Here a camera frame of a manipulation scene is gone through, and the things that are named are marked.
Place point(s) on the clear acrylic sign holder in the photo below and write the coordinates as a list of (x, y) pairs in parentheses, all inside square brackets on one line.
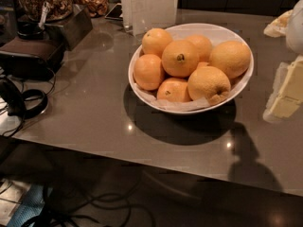
[(141, 15)]

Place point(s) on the black headphones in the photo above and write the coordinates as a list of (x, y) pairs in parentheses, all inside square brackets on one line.
[(17, 101)]

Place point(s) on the small hidden orange center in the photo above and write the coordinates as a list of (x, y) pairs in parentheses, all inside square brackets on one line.
[(202, 64)]

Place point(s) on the glass jar of nuts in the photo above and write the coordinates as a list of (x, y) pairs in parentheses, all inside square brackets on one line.
[(56, 9)]

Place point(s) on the orange with stem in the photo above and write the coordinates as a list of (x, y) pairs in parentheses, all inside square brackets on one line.
[(180, 58)]

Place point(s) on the orange back middle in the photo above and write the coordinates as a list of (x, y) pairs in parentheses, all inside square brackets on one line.
[(203, 44)]

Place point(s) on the large orange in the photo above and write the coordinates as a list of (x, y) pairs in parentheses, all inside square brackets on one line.
[(232, 57), (210, 83)]

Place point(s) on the black smartphone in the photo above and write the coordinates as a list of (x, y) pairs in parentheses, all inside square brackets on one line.
[(115, 13)]

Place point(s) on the pile of dried snacks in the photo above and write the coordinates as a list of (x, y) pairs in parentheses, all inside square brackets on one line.
[(96, 8)]

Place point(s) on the orange top left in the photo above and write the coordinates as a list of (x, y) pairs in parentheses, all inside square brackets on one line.
[(155, 41)]

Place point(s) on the dark brown flat box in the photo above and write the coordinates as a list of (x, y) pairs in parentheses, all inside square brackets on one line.
[(31, 59)]

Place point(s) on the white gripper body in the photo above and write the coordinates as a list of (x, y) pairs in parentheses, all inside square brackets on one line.
[(295, 28)]

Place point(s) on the large orange front right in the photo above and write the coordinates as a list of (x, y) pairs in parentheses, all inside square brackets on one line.
[(210, 83)]

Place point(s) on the orange front bottom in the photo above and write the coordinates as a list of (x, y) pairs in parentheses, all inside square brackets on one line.
[(173, 90)]

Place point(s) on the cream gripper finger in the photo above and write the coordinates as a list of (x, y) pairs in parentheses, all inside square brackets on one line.
[(278, 27), (287, 95)]

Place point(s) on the metal scoop in jar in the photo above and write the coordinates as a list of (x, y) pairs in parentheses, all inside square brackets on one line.
[(45, 11)]

